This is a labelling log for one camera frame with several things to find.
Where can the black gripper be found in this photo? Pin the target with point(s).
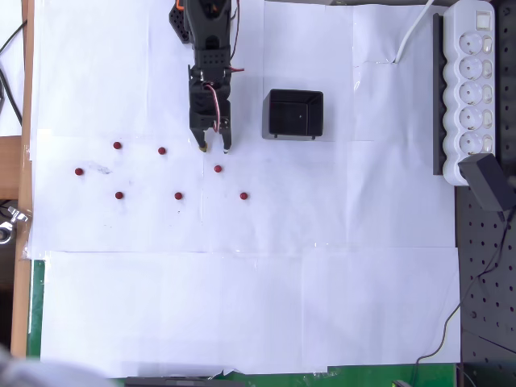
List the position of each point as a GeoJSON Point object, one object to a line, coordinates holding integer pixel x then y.
{"type": "Point", "coordinates": [205, 122]}

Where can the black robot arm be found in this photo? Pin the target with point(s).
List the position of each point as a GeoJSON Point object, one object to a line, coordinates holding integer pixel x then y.
{"type": "Point", "coordinates": [209, 24]}

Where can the black square bin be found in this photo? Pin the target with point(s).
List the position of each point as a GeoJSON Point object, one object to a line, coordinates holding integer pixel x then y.
{"type": "Point", "coordinates": [314, 117]}

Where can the white paper table cover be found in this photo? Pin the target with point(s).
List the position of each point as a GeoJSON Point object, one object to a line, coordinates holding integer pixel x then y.
{"type": "Point", "coordinates": [242, 302]}

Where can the metal clamp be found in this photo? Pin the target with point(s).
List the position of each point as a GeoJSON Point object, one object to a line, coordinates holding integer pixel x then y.
{"type": "Point", "coordinates": [12, 213]}

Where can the green cutting mat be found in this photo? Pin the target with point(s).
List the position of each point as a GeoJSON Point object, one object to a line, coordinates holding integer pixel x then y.
{"type": "Point", "coordinates": [35, 306]}

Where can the black flat device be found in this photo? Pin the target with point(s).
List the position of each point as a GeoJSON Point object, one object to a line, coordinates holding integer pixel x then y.
{"type": "Point", "coordinates": [181, 383]}

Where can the black power adapter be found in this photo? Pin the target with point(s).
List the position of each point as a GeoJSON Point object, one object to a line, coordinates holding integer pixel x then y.
{"type": "Point", "coordinates": [483, 181]}

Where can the white power strip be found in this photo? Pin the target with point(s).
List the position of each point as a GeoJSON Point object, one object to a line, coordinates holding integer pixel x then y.
{"type": "Point", "coordinates": [469, 24]}

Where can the blurred grey object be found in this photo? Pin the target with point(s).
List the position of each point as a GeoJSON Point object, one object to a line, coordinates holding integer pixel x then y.
{"type": "Point", "coordinates": [32, 373]}

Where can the black perforated pegboard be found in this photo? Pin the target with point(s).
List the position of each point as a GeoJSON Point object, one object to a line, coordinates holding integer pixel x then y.
{"type": "Point", "coordinates": [492, 282]}

